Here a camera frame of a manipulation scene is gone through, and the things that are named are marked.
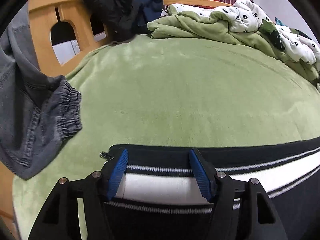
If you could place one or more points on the navy garment on footboard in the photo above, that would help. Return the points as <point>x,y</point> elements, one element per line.
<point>145,11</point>

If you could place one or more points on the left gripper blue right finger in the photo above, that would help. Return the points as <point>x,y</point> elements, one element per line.
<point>204,173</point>

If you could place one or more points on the black jacket on footboard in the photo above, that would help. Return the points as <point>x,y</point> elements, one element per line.
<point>119,15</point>

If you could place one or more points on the white floral quilt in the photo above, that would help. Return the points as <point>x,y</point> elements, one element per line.
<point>245,17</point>

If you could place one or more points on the grey denim pants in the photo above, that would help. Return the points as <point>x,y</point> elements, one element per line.
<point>30,99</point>

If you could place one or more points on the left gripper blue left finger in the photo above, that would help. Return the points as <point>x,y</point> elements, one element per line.
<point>113,171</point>

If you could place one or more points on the black pants with white stripe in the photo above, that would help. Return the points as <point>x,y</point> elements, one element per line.
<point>263,192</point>

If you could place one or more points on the green plush bed blanket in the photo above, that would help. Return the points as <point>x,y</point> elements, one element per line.
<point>249,114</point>

